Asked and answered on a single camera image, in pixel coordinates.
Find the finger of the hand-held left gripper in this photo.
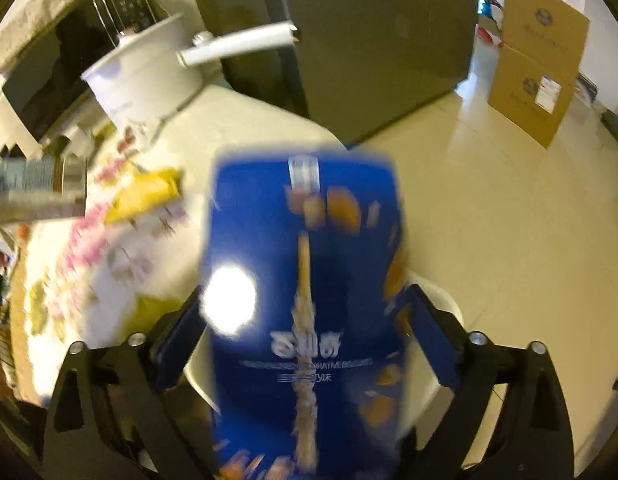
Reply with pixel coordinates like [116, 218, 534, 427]
[0, 155, 88, 224]

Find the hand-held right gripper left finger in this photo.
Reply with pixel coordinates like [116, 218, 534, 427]
[42, 284, 220, 480]

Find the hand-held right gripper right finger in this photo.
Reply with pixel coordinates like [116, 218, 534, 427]
[403, 283, 576, 480]

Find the white trash bin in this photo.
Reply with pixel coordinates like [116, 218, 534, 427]
[183, 270, 464, 416]

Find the blue snack box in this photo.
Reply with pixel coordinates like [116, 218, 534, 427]
[199, 147, 415, 480]

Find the floral tablecloth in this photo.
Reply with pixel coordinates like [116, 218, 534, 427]
[9, 125, 215, 356]

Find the yellow snack wrapper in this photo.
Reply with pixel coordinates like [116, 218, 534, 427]
[105, 167, 184, 224]

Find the black microwave oven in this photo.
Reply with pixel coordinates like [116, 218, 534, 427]
[0, 0, 160, 143]

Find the lace cover cloth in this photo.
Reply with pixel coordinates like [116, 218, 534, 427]
[0, 0, 140, 86]

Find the large cardboard box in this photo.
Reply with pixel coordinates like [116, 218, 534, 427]
[489, 42, 577, 150]
[501, 0, 590, 86]

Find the dark refrigerator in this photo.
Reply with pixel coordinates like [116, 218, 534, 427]
[181, 0, 482, 146]

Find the white electric pot with handle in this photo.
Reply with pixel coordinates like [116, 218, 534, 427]
[82, 12, 300, 133]

